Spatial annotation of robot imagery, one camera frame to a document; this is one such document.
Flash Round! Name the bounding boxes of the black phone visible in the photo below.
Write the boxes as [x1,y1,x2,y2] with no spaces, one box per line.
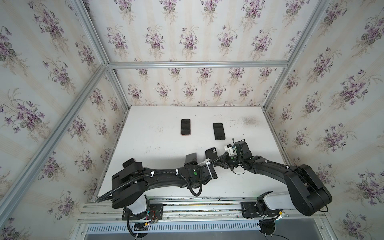
[184,153,198,166]
[213,123,226,141]

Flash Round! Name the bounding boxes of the black phone case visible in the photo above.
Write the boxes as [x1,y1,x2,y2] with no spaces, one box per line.
[205,147,218,160]

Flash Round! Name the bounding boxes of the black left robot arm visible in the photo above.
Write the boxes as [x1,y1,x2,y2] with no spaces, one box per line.
[111,159,218,209]

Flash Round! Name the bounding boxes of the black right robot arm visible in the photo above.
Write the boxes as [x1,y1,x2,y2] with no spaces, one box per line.
[206,140,333,217]

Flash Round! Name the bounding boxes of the phone in pink case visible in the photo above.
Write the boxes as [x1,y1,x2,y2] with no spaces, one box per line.
[181,119,191,136]

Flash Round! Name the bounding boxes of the white vent grille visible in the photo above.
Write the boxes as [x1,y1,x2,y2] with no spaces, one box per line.
[87,220,261,235]

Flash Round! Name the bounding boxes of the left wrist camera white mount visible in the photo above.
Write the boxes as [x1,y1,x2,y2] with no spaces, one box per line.
[205,159,218,180]

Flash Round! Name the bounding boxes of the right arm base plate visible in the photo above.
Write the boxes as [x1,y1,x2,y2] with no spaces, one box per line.
[241,201,283,219]

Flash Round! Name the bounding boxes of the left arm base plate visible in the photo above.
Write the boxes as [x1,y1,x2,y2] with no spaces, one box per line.
[122,204,164,221]

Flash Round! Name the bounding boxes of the aluminium frame bar back top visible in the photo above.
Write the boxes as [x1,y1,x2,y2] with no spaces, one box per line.
[107,61,289,69]

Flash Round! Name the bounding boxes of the aluminium rail front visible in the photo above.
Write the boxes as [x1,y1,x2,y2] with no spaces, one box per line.
[76,196,326,224]

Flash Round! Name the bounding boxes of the aluminium frame post back right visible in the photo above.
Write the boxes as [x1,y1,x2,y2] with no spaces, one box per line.
[263,0,330,110]

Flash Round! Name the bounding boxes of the aluminium frame post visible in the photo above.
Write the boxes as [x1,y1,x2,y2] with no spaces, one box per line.
[263,0,330,110]
[71,0,130,112]

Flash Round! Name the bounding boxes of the aluminium frame beam left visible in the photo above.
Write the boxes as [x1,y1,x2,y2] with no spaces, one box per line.
[1,64,107,225]

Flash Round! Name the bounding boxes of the aluminium frame post back left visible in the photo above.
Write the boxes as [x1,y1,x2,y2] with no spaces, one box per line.
[71,0,130,112]

